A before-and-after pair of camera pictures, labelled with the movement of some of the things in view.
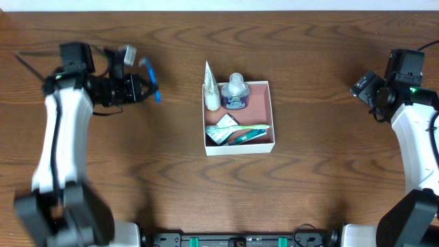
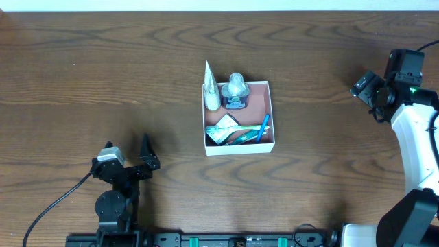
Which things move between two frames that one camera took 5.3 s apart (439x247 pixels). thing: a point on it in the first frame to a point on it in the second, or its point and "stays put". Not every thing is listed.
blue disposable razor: (145, 62) to (261, 131)
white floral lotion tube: (212, 92) stays put
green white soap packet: (219, 137) stays put
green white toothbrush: (230, 128) stays put
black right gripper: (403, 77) stays put
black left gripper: (138, 87) to (129, 171)
